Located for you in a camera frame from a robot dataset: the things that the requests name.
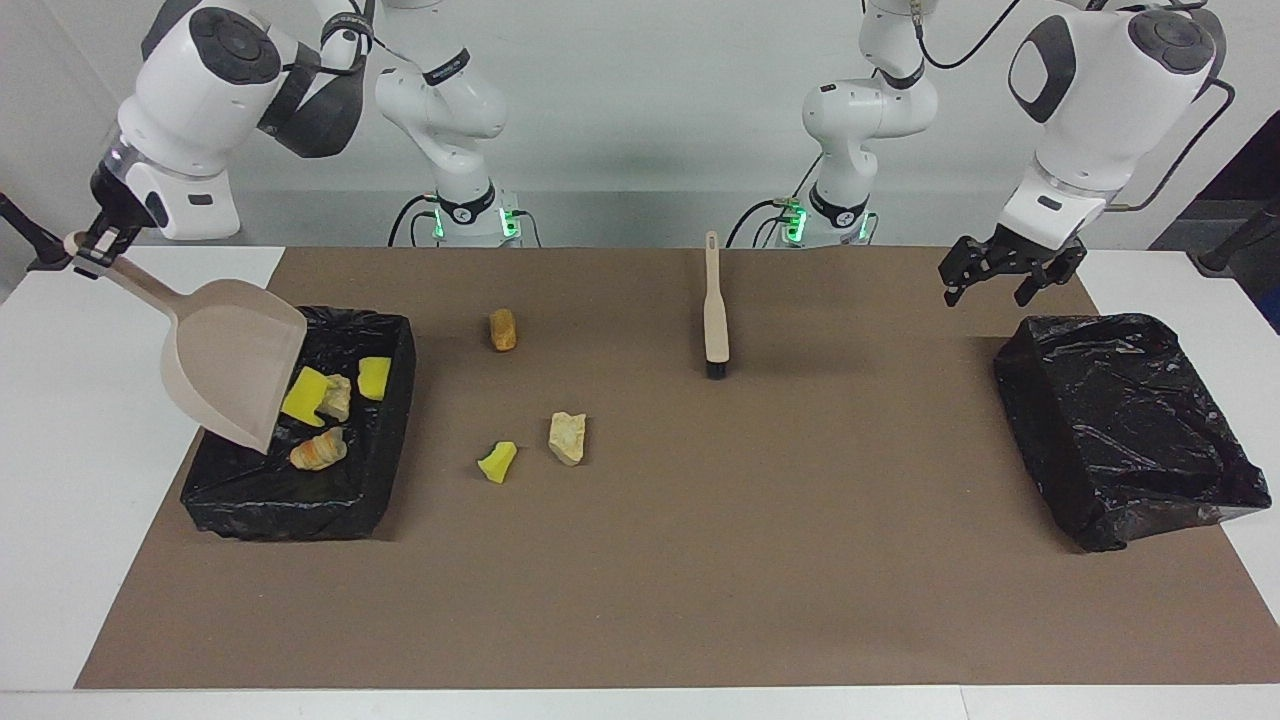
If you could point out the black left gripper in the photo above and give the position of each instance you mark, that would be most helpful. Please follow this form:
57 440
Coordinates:
1040 252

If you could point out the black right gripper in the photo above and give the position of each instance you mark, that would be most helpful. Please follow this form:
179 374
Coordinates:
120 200

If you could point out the beige plastic dustpan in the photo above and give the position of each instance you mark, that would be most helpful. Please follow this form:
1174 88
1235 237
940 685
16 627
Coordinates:
230 360

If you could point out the beige rock chunk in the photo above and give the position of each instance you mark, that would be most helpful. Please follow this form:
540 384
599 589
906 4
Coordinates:
337 398
566 438

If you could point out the orange striped croissant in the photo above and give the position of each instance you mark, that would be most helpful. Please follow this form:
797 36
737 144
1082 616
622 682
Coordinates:
318 450

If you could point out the beige hand brush black bristles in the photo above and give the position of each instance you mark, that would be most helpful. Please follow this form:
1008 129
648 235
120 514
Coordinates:
716 320

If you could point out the small yellow green sponge piece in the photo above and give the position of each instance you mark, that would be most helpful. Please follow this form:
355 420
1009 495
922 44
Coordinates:
497 463

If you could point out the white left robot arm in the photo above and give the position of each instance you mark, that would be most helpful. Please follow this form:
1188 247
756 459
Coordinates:
1100 90

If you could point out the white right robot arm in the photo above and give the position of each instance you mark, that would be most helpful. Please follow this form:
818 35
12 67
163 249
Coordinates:
190 90

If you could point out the black bag lined bin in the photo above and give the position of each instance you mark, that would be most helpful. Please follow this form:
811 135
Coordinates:
340 500
1120 430

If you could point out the black stand leg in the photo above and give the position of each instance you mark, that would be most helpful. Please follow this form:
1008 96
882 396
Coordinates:
1225 255
40 250

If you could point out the brown croquette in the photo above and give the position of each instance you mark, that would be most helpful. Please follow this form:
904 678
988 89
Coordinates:
502 330

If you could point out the brown table mat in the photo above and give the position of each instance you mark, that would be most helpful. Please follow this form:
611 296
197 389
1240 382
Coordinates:
600 600

